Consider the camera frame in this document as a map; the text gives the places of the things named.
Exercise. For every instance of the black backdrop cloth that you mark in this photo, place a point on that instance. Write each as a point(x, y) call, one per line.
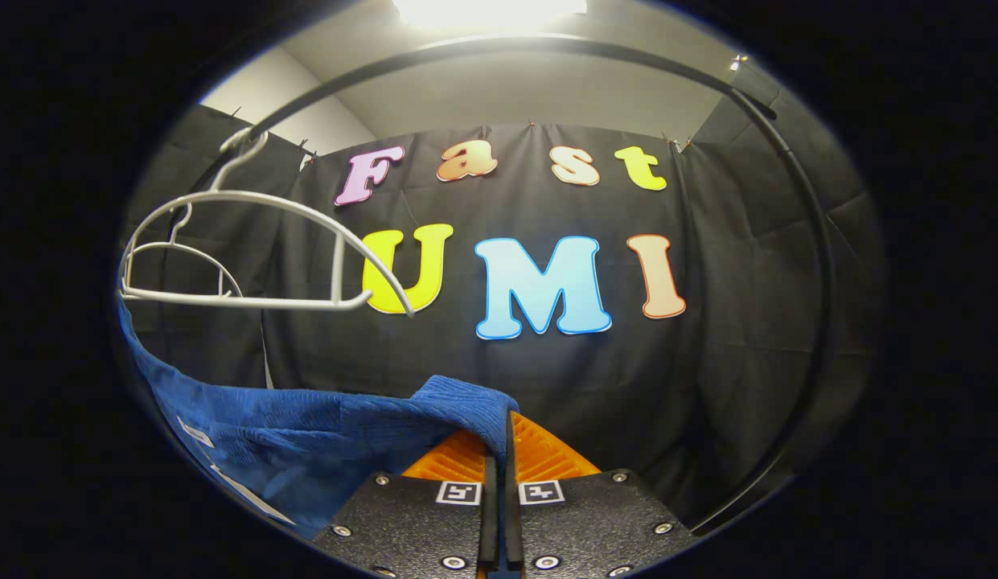
point(708, 386)

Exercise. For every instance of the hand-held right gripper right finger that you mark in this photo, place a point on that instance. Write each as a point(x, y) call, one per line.
point(513, 523)

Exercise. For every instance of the black clothes rack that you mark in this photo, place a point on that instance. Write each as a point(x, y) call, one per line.
point(828, 305)

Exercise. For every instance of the white clothes hanger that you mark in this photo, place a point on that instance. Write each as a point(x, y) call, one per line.
point(338, 265)
point(181, 244)

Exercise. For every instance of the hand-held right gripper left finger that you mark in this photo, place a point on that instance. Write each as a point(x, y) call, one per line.
point(489, 523)

